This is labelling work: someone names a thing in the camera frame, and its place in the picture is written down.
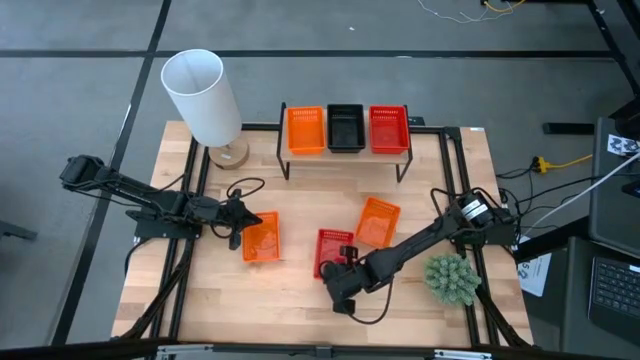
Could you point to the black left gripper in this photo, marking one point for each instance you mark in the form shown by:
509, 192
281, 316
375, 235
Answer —
235, 215

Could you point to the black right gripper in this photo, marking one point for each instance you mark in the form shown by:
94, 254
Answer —
362, 275

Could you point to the orange plastic slotted basket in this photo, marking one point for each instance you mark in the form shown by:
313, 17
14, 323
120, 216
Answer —
262, 245
377, 225
306, 132

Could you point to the red plastic slotted basket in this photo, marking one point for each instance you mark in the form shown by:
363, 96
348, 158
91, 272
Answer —
389, 131
330, 245

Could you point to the black plastic slotted basket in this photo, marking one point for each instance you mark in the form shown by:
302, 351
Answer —
346, 130

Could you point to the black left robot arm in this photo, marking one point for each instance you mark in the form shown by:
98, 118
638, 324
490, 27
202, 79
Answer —
150, 197

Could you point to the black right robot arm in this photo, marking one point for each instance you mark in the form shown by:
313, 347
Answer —
425, 237

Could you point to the wooden shelf with black legs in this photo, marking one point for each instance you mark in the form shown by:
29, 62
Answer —
345, 158

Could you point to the black front rig beam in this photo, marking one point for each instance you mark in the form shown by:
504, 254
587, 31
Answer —
320, 352

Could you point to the green artificial plant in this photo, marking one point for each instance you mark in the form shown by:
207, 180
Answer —
451, 280

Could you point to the white shade table lamp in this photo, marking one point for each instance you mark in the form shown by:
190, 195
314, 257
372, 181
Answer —
200, 100

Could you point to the white printed paper sheet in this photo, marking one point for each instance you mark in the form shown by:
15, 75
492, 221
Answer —
537, 277

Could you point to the dark gray floor foot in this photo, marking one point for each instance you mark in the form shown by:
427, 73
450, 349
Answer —
15, 231

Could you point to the black floor bar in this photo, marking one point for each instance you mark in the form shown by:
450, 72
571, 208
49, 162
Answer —
570, 128

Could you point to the black laptop keyboard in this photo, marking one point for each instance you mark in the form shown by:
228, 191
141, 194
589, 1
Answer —
617, 290

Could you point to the dark gray side desk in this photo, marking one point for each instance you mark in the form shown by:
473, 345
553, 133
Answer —
615, 215

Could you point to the black and white marker sheet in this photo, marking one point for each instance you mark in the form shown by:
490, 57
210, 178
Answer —
620, 145

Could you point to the black metal table frame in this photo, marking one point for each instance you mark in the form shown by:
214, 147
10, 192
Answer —
451, 133

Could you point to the black diagonal frame beam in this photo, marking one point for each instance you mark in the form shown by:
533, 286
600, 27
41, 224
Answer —
606, 35

